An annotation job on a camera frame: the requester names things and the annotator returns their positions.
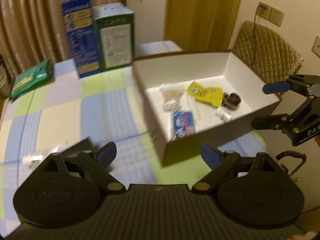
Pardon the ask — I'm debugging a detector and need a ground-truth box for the brown cardboard storage box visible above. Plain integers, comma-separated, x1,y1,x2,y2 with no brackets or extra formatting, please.
132,51,280,166

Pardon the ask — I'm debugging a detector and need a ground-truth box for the green milk carton box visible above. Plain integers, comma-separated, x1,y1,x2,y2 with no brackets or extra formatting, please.
93,3,135,71

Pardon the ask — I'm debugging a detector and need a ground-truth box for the blue dental floss box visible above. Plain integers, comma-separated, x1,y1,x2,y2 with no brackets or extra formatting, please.
171,111,195,140

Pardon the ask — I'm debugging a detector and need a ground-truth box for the black power cable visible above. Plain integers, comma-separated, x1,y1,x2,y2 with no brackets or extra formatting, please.
252,3,268,67

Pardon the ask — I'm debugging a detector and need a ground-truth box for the green tissue pack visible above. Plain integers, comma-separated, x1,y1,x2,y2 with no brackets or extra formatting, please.
9,59,53,101

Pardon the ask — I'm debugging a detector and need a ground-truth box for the blue milk carton box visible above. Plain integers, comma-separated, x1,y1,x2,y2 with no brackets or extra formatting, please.
61,0,102,78

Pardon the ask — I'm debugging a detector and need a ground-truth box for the small white bottle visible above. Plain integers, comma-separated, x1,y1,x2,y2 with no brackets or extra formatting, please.
215,106,233,122

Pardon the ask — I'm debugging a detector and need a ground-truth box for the quilted tan chair cover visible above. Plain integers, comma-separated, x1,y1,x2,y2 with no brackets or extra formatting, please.
232,20,303,84

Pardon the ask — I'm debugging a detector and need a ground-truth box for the wall power outlet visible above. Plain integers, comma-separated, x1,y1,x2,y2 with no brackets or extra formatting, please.
256,2,285,27

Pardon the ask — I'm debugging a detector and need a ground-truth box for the cotton swab bag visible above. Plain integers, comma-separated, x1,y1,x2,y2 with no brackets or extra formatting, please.
159,83,185,112

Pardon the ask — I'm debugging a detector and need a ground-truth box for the beige curtain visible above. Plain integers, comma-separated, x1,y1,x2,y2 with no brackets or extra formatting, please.
1,0,126,79

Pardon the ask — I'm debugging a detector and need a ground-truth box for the wooden door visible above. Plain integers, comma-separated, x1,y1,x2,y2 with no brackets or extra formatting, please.
164,0,241,51

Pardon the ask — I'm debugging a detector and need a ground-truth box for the black Flyco shaver box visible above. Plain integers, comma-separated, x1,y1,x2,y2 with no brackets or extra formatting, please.
60,138,99,161

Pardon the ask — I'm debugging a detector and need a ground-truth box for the yellow snack pouch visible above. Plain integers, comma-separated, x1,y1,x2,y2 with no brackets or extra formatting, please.
186,82,223,108

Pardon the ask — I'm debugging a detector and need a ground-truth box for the white toothpaste tube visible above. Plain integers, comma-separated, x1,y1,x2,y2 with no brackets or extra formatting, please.
21,144,66,168

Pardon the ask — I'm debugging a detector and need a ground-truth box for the dark purple scrunchie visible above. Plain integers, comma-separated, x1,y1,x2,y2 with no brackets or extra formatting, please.
222,93,241,111

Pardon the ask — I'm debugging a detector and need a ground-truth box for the checkered tablecloth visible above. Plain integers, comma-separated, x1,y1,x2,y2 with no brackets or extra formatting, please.
1,41,264,236

